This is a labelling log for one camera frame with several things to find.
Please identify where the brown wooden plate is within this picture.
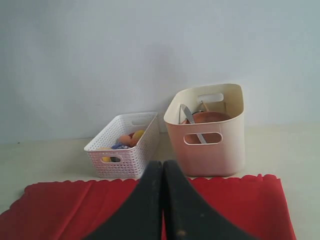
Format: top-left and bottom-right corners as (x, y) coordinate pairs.
(184, 111), (231, 145)

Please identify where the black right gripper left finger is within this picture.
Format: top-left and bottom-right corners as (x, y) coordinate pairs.
(85, 161), (163, 240)

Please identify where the yellow lemon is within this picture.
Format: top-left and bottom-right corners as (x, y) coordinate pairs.
(132, 129), (145, 141)

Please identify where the brown egg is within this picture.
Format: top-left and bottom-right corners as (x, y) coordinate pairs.
(118, 135), (132, 146)

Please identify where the red scalloped cloth mat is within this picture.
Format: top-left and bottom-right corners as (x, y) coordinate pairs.
(0, 174), (296, 240)

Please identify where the cream plastic bin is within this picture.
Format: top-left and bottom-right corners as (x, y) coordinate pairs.
(163, 83), (245, 177)

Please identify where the fried chicken piece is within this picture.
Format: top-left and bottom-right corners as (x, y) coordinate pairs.
(129, 138), (139, 148)

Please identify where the silver table knife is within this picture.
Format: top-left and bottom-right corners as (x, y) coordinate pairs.
(180, 104), (207, 144)

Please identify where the white perforated plastic basket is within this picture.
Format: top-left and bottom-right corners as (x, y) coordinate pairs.
(84, 112), (160, 179)

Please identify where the yellow cheese wedge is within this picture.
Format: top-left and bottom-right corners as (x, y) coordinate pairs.
(96, 146), (112, 163)

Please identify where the blue white milk carton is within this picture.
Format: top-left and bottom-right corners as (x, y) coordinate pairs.
(110, 143), (130, 163)

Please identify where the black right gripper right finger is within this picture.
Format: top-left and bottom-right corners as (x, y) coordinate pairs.
(162, 160), (255, 240)

